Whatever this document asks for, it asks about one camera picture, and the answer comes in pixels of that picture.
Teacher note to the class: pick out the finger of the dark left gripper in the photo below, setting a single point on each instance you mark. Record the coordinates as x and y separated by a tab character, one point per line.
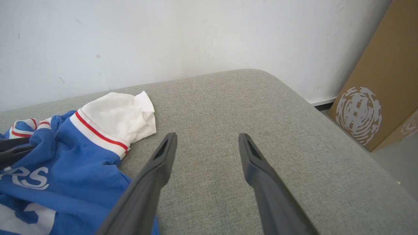
13	143
13	156

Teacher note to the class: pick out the white wall baseboard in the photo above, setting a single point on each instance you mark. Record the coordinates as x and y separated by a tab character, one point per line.
321	101

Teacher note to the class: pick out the blue and white jersey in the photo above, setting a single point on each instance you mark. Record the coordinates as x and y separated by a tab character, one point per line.
81	169

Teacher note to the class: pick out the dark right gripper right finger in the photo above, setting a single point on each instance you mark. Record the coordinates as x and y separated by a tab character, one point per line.
274	202

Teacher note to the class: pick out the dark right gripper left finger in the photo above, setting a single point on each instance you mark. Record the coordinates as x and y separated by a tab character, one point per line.
143	195

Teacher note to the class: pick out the brown printed cardboard box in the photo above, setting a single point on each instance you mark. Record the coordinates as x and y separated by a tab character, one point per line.
385	65

